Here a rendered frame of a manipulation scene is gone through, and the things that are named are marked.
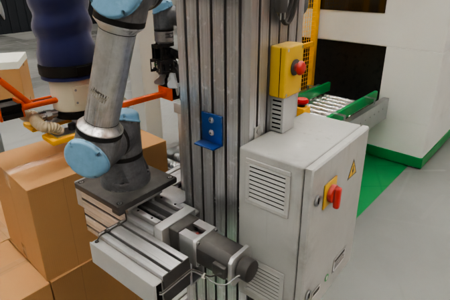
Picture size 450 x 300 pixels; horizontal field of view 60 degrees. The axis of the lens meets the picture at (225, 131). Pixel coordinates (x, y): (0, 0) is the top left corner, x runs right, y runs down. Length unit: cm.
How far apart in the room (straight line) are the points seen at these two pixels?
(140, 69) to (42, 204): 172
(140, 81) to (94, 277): 169
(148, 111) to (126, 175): 201
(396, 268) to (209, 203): 166
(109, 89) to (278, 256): 59
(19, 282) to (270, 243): 106
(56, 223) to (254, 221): 83
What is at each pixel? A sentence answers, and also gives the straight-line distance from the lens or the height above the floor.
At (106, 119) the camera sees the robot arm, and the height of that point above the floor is 131.
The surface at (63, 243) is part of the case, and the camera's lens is 167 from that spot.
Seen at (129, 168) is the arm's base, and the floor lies 111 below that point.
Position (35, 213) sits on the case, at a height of 85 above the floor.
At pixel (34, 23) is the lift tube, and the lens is 159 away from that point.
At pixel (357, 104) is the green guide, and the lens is 339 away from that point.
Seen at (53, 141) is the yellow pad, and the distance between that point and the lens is 155.
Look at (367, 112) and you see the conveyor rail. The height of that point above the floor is 58.
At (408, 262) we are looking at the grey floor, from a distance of 274.
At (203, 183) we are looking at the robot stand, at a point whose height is 105.
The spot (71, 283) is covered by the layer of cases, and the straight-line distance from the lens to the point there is 178.
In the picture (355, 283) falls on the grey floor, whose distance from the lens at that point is 248.
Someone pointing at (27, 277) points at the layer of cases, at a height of 54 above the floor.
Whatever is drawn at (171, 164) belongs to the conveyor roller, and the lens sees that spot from 244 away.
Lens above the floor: 164
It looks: 22 degrees down
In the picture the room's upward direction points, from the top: straight up
